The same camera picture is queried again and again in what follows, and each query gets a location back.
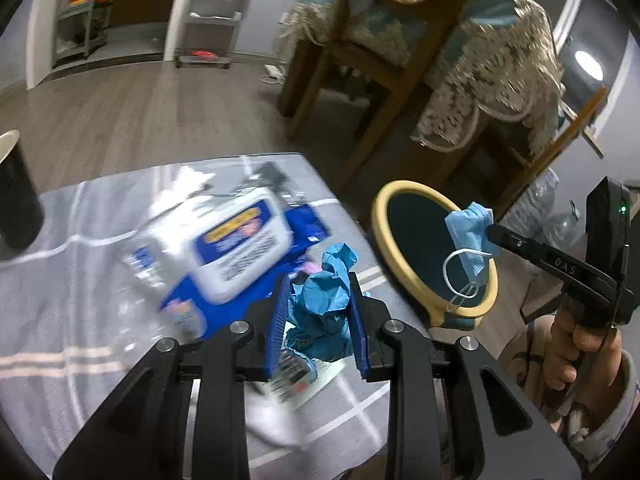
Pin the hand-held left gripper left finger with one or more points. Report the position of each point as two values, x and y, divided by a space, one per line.
279 330

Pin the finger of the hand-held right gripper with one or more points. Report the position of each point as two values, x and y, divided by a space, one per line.
550 260

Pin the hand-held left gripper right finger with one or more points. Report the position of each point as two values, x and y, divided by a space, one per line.
357 325

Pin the blue glove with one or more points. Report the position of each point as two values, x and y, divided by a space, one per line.
320 305

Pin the blue face mask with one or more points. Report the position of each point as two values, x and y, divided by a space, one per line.
470 230

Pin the yellow-rimmed dark bin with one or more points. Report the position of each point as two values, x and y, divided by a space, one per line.
415 230

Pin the person's right hand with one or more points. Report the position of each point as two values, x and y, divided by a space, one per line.
562 345

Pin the clear water bottle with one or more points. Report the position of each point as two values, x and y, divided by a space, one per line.
562 225
535 200

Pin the printed paper leaflet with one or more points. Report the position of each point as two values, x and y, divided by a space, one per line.
300 382

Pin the wooden chair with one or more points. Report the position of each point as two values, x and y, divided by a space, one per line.
350 60
545 150

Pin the white cloth piece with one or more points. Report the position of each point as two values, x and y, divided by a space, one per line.
272 425

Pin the white wet wipes pack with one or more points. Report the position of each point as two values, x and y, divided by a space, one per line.
230 245

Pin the flat blue packet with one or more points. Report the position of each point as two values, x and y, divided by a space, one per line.
306 225

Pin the black object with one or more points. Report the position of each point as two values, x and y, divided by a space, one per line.
272 175

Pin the round white light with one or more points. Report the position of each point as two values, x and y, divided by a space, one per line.
589 64

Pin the white tissue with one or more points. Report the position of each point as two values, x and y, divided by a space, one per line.
192 179

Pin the grey striped cloth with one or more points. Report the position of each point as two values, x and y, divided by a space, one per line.
75 310

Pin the white power strip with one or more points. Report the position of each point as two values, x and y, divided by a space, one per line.
274 71

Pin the black cup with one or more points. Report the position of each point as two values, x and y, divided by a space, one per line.
17 200

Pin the metal shelf rack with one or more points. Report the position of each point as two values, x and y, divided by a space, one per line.
215 20
80 10

